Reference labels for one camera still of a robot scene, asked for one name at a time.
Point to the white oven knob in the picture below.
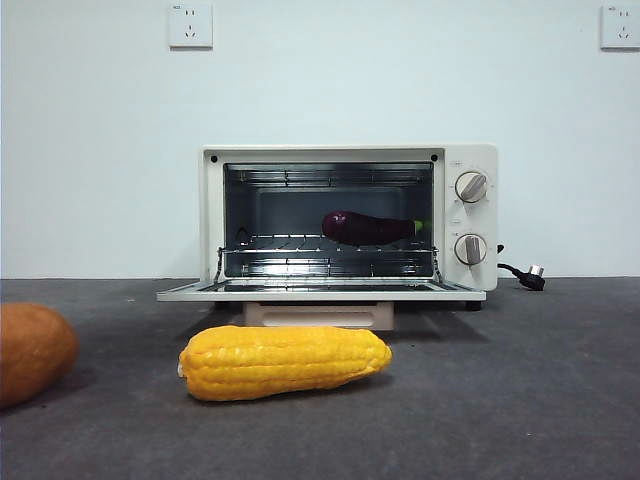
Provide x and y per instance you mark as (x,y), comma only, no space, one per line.
(470,249)
(472,187)

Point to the white wall socket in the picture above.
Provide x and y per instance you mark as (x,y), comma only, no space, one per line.
(191,27)
(621,27)

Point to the white Toshiba toaster oven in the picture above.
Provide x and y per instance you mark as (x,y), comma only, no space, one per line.
(472,220)

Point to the yellow corn cob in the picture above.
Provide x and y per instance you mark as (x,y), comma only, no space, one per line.
(285,362)

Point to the purple eggplant with green stem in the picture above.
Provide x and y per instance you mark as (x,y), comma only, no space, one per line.
(365,229)

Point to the orange sweet potato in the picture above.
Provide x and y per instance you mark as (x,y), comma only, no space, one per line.
(32,352)

